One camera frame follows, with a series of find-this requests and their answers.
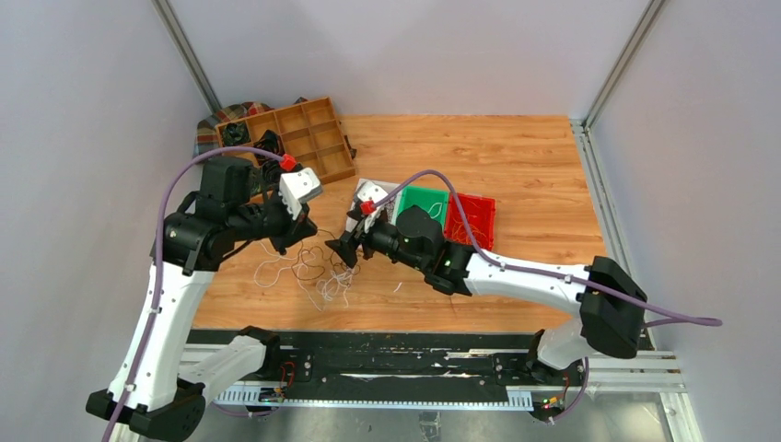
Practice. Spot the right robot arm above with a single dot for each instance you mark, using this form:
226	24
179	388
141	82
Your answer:
602	298

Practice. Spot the green plastic bin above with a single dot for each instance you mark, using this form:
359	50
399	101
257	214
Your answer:
434	202

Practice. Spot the white plastic bin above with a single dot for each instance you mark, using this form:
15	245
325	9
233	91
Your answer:
374	190

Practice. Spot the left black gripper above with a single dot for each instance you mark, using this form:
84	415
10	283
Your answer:
294	229

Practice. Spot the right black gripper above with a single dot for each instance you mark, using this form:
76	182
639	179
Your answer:
348	244

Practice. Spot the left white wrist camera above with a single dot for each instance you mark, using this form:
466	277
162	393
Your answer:
297	188

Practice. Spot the plaid cloth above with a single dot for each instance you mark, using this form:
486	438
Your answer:
205	138

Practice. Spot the red plastic bin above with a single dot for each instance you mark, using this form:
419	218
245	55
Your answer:
480	213

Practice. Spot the wooden compartment tray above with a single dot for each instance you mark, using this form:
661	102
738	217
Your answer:
307	130

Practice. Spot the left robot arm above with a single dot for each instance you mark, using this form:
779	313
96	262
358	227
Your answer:
232	208

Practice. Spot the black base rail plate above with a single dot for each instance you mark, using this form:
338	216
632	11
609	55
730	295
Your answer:
408	366

